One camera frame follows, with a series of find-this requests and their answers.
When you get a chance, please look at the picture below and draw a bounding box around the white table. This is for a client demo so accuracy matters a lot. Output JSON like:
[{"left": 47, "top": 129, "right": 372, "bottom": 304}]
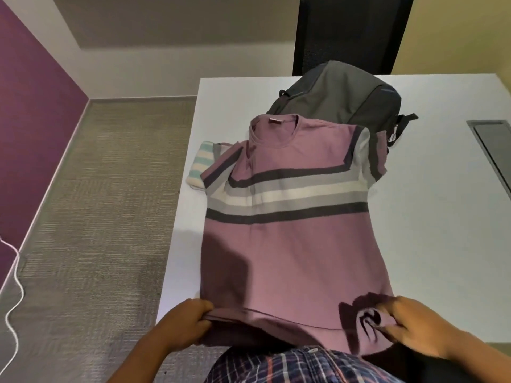
[{"left": 154, "top": 72, "right": 511, "bottom": 344}]

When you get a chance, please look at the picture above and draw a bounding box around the black mesh-back chair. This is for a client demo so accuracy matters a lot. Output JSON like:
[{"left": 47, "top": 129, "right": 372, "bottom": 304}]
[{"left": 292, "top": 0, "right": 416, "bottom": 76}]

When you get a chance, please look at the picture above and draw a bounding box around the white floor cable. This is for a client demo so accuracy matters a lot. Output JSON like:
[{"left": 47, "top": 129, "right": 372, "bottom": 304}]
[{"left": 0, "top": 235, "right": 24, "bottom": 376}]

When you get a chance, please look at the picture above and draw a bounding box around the green white striped towel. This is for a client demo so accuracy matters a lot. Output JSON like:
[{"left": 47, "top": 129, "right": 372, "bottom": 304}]
[{"left": 186, "top": 140, "right": 232, "bottom": 193}]

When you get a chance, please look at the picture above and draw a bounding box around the grey table cable hatch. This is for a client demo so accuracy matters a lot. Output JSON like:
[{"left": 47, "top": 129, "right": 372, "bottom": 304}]
[{"left": 466, "top": 120, "right": 511, "bottom": 198}]

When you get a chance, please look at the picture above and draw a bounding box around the person's right hand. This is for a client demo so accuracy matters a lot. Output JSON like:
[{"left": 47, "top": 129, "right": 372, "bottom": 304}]
[{"left": 375, "top": 295, "right": 468, "bottom": 360}]

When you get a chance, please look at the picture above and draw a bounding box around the black chair with armrests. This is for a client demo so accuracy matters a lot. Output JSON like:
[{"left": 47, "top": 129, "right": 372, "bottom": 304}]
[{"left": 359, "top": 340, "right": 511, "bottom": 383}]

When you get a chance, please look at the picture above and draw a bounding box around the person's left hand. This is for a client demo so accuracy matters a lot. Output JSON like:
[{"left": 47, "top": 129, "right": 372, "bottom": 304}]
[{"left": 153, "top": 298, "right": 215, "bottom": 354}]

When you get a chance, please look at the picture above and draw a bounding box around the purple striped t-shirt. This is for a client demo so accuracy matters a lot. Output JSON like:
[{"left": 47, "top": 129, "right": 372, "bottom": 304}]
[{"left": 199, "top": 113, "right": 400, "bottom": 357}]

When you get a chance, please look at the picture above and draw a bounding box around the person's right forearm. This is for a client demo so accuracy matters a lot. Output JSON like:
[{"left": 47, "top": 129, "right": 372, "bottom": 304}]
[{"left": 439, "top": 330, "right": 511, "bottom": 383}]

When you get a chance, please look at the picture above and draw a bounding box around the person's left forearm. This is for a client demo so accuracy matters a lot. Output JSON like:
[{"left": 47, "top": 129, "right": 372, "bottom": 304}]
[{"left": 105, "top": 335, "right": 180, "bottom": 383}]

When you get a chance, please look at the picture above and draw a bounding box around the grey backpack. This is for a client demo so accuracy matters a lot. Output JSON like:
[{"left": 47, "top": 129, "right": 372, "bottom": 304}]
[{"left": 265, "top": 60, "right": 419, "bottom": 148}]

